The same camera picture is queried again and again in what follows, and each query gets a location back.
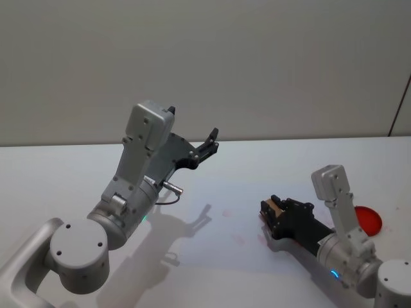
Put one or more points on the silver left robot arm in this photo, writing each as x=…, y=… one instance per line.
x=77, y=250

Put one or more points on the small tan wooden block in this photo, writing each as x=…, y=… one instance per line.
x=273, y=209

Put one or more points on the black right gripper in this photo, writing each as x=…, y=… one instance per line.
x=302, y=224

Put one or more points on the round red disc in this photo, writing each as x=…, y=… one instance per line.
x=370, y=222

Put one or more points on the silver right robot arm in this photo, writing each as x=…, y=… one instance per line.
x=395, y=282

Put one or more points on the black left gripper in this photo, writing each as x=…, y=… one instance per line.
x=180, y=149

